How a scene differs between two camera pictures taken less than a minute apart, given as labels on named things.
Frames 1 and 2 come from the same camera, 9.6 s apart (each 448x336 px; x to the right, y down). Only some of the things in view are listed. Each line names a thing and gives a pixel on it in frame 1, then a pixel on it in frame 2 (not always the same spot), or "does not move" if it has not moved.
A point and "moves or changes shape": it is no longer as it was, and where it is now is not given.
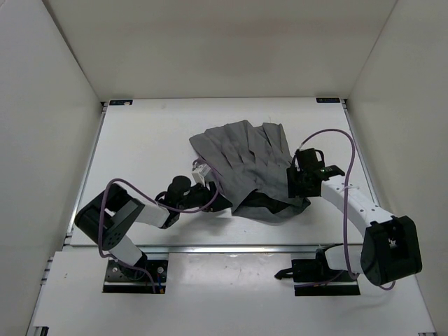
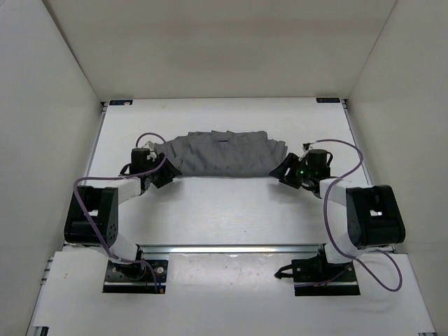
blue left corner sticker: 120,102 does not move
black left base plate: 146,276 does not move
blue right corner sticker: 327,100 does not move
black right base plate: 311,278 does not move
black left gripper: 209,196 to 170,171
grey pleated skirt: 250,163 moves or changes shape
